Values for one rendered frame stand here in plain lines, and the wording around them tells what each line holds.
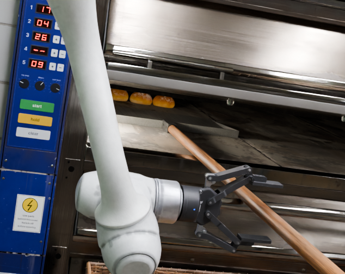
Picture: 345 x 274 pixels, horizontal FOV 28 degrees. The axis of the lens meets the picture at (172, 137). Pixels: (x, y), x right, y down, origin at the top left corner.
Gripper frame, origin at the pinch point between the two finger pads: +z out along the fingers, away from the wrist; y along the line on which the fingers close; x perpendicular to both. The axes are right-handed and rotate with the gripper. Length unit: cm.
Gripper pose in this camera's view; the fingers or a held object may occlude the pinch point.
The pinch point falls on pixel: (268, 212)
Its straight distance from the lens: 149.4
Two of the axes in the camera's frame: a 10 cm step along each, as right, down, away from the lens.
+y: -1.7, 9.7, 1.7
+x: 2.2, 2.1, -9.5
